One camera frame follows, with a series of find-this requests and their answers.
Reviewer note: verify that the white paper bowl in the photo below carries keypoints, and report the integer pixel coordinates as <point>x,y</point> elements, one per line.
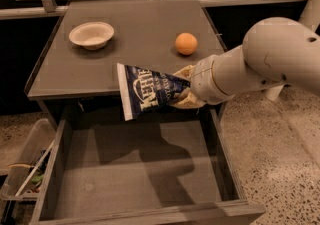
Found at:
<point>91,35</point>

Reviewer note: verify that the clear plastic storage bin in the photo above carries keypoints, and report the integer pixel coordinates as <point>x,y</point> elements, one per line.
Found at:
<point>26,174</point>

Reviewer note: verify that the orange fruit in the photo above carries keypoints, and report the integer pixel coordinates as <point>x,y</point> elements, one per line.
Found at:
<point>186,44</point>

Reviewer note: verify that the grey cabinet with counter top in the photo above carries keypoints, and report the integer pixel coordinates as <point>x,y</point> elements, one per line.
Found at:
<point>145,34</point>

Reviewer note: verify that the blue Kettle chip bag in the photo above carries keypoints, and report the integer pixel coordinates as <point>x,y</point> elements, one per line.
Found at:
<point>143,90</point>

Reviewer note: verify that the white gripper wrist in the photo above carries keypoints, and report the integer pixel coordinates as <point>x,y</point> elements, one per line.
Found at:
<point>204,80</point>

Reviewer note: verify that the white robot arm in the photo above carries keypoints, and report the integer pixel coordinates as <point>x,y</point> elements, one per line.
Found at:
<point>274,52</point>

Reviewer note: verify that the open grey top drawer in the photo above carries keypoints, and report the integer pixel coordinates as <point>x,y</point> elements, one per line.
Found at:
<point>163,169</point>

